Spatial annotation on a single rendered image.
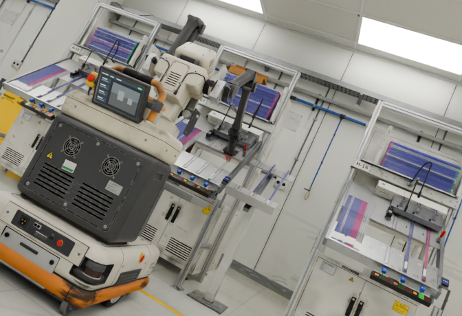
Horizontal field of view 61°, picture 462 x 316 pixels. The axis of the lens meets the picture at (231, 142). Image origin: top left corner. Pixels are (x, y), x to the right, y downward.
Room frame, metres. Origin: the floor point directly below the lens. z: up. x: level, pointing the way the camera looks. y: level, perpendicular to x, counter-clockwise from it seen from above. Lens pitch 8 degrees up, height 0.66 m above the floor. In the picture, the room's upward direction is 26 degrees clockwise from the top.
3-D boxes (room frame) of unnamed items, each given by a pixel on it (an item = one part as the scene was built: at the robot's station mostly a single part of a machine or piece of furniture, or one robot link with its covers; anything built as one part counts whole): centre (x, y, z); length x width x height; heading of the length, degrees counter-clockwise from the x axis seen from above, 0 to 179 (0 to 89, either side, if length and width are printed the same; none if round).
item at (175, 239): (3.38, 0.06, 0.31); 0.70 x 0.65 x 0.62; 72
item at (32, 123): (3.65, 1.49, 0.66); 1.01 x 0.73 x 1.31; 162
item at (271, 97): (3.25, 0.05, 1.52); 0.51 x 0.13 x 0.27; 72
